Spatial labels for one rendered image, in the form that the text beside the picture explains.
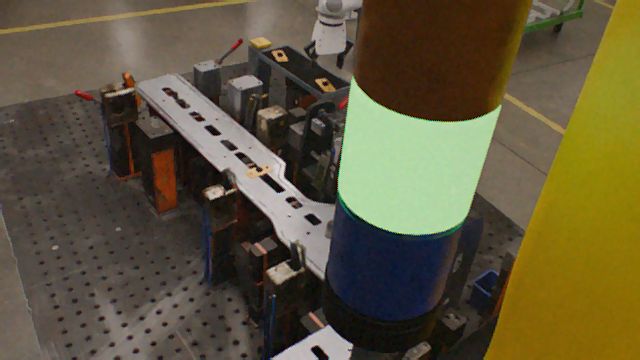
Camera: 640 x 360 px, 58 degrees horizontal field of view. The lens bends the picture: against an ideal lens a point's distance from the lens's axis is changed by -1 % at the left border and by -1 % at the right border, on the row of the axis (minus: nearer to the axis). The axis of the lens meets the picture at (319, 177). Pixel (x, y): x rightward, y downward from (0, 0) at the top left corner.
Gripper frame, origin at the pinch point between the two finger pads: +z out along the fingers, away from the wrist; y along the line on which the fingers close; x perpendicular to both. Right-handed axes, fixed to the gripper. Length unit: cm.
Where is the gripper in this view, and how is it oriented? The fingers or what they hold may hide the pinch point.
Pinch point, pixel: (326, 66)
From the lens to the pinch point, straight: 190.6
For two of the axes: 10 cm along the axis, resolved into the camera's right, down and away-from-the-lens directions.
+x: 4.0, 5.7, -7.1
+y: -9.1, 1.8, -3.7
